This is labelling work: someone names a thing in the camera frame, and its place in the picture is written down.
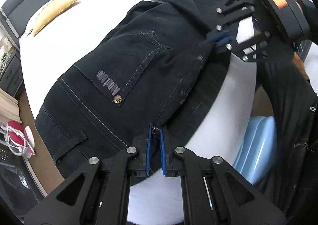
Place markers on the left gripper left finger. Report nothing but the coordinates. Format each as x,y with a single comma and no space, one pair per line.
141,164

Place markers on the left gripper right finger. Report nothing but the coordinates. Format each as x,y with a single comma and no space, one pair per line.
171,166

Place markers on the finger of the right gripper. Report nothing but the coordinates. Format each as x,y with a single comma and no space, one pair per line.
222,47
220,37

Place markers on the black jeans pants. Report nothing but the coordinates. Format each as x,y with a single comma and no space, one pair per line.
156,66

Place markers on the black sleeve forearm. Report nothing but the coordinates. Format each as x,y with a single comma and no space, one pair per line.
291,183

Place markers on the red and white slippers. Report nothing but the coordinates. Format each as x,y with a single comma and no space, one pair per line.
18,140

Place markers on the beige curtain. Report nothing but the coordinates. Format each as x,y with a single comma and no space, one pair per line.
9,109

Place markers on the grey nightstand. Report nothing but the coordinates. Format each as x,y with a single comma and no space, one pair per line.
12,77

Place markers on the yellow pillow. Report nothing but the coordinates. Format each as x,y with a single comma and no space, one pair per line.
49,12

